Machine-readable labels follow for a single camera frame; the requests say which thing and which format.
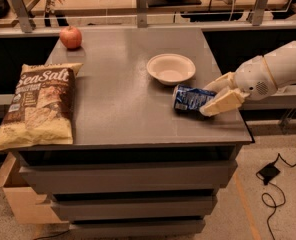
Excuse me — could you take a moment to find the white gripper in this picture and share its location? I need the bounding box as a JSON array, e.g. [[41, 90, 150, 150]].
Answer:
[[199, 56, 277, 117]]

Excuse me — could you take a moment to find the crushed blue pepsi can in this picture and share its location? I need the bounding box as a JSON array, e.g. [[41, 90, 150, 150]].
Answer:
[[173, 84, 216, 111]]

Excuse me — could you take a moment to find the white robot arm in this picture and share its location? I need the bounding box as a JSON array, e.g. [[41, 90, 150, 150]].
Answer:
[[199, 41, 296, 117]]

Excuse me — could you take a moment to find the white paper bowl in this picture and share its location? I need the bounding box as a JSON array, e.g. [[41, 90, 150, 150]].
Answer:
[[146, 54, 196, 86]]

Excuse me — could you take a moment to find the grey drawer cabinet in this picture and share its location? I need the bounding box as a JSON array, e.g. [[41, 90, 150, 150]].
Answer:
[[19, 27, 251, 238]]

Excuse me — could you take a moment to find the red apple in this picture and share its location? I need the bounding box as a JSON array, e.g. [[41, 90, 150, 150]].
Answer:
[[59, 26, 82, 49]]

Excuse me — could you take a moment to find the sea salt chips bag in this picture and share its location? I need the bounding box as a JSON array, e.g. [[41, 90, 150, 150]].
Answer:
[[0, 63, 82, 151]]

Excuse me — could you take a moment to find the cardboard box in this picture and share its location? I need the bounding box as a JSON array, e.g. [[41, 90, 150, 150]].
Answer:
[[0, 153, 63, 224]]

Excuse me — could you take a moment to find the grey metal rail frame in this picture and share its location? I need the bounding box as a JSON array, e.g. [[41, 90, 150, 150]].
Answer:
[[0, 0, 296, 37]]

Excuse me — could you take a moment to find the black power adapter with cable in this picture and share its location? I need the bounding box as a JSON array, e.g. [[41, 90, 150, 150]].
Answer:
[[255, 154, 296, 240]]

